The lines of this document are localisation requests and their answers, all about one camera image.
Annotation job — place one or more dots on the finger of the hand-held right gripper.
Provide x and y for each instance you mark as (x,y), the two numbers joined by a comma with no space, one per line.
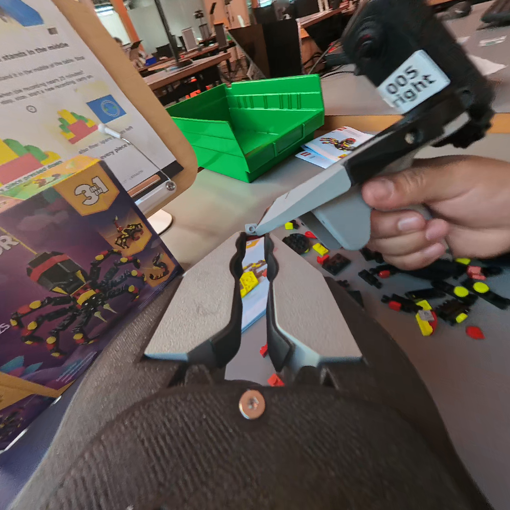
(299,203)

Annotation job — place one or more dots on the green plastic bin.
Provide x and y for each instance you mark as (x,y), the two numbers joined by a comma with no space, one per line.
(239,135)

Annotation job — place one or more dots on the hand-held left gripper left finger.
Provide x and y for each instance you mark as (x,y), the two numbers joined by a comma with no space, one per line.
(195,315)

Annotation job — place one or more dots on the closed instruction booklet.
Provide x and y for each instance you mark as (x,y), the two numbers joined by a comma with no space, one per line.
(335,147)

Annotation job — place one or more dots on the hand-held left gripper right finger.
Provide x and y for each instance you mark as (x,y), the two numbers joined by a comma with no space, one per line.
(315,315)

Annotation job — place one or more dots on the person's right hand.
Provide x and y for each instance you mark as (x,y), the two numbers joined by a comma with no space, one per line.
(446,207)

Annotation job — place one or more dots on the open spider instruction booklet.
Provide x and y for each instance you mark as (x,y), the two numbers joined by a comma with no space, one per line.
(253,283)

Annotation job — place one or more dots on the pile of lego pieces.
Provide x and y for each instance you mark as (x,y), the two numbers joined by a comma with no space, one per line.
(430,307)

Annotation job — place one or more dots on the purple lego set box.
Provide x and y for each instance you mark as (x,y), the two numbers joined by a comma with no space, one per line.
(64,295)

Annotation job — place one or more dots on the printed instruction sheet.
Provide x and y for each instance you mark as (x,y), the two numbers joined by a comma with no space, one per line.
(56,88)

